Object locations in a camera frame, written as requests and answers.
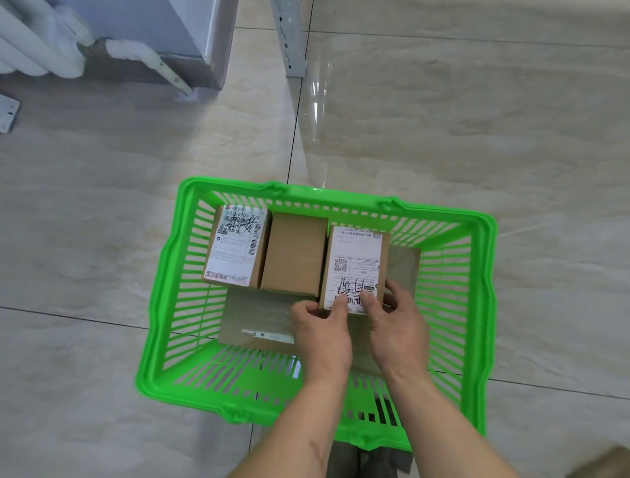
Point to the white radiator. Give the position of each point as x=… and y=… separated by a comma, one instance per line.
x=34, y=39

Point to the grey metal shelf upright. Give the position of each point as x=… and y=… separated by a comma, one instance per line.
x=290, y=34

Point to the flat brown cardboard parcel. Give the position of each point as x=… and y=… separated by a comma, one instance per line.
x=256, y=315

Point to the white radiator pipe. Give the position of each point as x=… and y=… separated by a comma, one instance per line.
x=147, y=56

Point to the person's left hand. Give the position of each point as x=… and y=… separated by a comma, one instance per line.
x=322, y=344

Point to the cardboard box with tall label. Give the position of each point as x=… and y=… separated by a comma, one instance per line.
x=355, y=261

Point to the person's right thumb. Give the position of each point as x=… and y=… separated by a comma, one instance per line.
x=367, y=299

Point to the brown cardboard box corner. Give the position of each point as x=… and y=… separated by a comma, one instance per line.
x=605, y=465

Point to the person's right hand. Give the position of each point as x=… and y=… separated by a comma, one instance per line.
x=398, y=335

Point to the person's grey trousers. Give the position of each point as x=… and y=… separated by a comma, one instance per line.
x=364, y=463

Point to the cardboard box with scribbled label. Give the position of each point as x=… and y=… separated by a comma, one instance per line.
x=236, y=246

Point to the plain brown cardboard box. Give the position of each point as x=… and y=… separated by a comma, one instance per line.
x=294, y=253

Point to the person's right forearm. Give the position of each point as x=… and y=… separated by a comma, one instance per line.
x=433, y=428

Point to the person's left forearm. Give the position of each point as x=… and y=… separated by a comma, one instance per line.
x=290, y=428

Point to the grey cabinet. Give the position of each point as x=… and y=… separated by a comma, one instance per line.
x=187, y=24

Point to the person's left thumb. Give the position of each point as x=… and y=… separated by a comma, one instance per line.
x=339, y=304

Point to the grey metal bracket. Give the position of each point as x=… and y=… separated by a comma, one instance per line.
x=7, y=113

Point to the green plastic shopping basket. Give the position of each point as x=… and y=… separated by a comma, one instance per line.
x=167, y=364

